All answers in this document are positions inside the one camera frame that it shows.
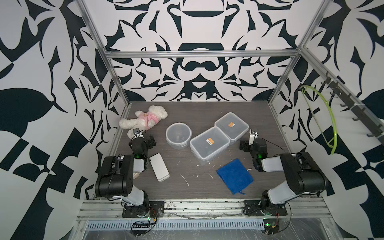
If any green clothes hanger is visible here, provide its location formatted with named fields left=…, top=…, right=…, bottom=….
left=299, top=85, right=339, bottom=155

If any aluminium frame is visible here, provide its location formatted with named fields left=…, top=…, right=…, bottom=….
left=74, top=0, right=384, bottom=240

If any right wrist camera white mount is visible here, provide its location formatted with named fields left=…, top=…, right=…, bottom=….
left=249, top=129, right=259, bottom=145

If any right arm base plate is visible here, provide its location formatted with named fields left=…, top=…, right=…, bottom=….
left=243, top=200, right=288, bottom=217

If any white teddy bear pink shirt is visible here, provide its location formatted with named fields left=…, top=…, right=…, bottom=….
left=119, top=105, right=168, bottom=139

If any white rectangular box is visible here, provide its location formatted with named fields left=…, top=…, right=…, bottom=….
left=149, top=153, right=170, bottom=182

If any black wall hook rack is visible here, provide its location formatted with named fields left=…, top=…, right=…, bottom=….
left=322, top=72, right=384, bottom=145

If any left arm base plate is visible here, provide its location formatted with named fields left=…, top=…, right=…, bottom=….
left=122, top=201, right=165, bottom=219

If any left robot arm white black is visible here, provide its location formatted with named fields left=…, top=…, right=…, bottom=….
left=95, top=135, right=156, bottom=208

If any clear rectangular lunch box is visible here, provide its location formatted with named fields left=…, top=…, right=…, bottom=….
left=214, top=112, right=249, bottom=145
left=190, top=127, right=231, bottom=165

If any blue cleaning cloth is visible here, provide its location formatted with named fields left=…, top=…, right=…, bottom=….
left=217, top=159, right=254, bottom=195

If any round clear container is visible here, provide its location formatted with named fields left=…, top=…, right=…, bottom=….
left=166, top=123, right=192, bottom=150

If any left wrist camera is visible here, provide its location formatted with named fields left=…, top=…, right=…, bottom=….
left=133, top=128, right=141, bottom=136

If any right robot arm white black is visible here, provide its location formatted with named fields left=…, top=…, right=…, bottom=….
left=239, top=138, right=329, bottom=211

